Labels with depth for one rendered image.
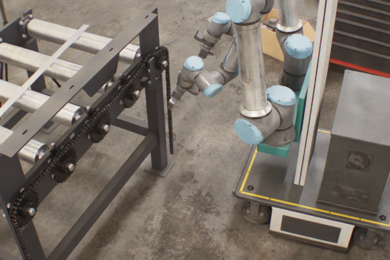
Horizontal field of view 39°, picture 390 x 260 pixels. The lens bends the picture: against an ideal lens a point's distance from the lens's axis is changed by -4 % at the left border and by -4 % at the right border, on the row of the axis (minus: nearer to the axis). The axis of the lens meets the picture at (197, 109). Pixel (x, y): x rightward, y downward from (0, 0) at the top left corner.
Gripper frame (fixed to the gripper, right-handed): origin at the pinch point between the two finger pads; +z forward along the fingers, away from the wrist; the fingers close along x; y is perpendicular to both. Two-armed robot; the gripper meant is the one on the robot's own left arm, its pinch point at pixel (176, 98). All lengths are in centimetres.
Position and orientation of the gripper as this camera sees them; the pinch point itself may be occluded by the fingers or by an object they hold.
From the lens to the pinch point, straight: 304.4
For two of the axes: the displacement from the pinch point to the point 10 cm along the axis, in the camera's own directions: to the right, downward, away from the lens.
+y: -8.3, -5.5, 0.5
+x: -4.7, 6.5, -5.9
